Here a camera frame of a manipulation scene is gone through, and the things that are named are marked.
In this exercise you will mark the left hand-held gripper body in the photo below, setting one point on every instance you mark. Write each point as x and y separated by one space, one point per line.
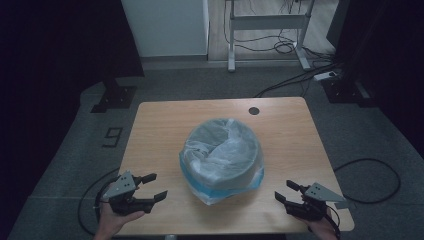
128 203

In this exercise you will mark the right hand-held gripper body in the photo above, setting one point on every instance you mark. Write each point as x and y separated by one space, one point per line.
308 210

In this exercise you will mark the green plastic bin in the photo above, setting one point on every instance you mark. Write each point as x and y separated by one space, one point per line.
240 171

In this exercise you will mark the white plastic bag blue edge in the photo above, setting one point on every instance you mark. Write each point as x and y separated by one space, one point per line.
220 150

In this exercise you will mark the person's right hand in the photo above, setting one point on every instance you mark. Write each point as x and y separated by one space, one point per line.
323 230

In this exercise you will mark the person's left hand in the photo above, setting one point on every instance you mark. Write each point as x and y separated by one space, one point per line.
111 225

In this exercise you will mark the grey tape piece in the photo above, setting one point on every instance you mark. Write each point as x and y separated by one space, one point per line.
343 206

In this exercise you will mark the round dark table grommet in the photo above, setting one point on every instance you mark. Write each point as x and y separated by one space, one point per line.
254 111

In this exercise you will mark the black stand base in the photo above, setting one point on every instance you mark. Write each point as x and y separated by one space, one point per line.
343 91
115 98

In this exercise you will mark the white power strip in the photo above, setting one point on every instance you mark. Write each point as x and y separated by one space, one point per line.
325 76

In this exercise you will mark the white cabinet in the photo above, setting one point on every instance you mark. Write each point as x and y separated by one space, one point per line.
165 26

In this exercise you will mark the dark curtain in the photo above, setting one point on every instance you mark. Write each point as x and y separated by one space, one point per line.
50 50
386 50

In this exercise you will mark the white desk frame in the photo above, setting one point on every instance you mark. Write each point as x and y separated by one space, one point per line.
266 22

